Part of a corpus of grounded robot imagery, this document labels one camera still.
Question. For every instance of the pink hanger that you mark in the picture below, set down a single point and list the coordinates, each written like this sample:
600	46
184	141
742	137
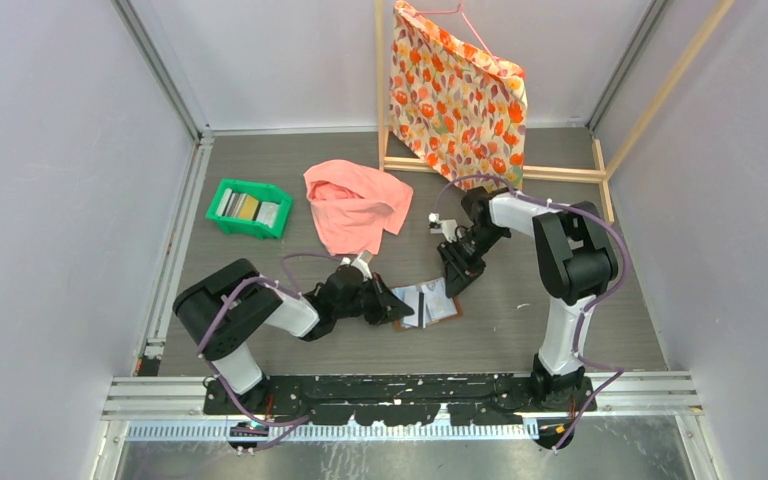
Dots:
459	10

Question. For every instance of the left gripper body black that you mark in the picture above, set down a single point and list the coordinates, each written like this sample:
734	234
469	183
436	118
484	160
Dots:
370	301

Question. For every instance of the white patterned credit card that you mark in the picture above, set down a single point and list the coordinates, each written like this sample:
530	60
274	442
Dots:
438	305

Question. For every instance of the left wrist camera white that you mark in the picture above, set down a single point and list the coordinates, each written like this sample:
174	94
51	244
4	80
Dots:
362	263

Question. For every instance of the stack of cards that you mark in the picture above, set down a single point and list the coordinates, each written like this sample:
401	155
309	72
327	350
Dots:
243	206

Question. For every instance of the grey credit card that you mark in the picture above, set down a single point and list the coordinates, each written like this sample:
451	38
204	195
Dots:
413	297

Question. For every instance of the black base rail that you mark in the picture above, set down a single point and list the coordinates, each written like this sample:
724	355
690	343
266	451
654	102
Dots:
397	400

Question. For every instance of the wooden rack frame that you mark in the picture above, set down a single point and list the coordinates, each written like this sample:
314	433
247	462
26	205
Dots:
604	170

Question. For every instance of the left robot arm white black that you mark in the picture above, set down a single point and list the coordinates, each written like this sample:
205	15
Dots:
222	311

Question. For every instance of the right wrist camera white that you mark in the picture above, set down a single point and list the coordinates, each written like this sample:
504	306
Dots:
445	227

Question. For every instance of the floral fabric bag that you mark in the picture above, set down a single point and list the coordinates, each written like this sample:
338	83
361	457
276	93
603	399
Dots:
457	107

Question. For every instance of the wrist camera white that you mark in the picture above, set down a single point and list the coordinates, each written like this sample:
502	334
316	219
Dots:
445	227
362	263

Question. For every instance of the green card tray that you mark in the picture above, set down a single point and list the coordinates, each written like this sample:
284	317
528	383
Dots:
261	191

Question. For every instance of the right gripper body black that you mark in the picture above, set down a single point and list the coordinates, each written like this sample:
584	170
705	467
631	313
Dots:
468	251

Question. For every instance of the pink cloth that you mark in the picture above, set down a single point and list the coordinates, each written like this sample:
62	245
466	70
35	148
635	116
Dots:
353	206

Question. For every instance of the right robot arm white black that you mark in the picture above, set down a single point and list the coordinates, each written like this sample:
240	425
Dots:
576	262

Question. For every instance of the brown leather card holder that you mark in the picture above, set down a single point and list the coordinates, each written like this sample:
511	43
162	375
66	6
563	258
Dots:
427	325

